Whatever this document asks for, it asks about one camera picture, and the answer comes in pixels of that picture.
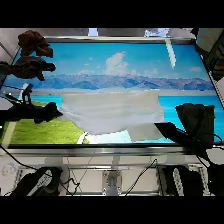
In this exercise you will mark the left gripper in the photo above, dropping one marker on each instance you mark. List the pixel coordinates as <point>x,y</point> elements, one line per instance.
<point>49,112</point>

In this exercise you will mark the white T-shirt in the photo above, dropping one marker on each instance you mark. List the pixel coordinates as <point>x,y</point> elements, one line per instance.
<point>113,113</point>

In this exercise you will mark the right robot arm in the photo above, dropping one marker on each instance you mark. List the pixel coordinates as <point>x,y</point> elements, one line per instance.
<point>191,141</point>

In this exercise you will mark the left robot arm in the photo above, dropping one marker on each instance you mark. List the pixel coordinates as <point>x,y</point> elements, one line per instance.
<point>16,115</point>

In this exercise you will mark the dark brown garment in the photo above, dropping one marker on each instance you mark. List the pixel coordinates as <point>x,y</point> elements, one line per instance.
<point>28,66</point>

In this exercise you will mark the dark grey garment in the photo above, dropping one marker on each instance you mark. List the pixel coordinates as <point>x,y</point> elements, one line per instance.
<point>196,120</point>

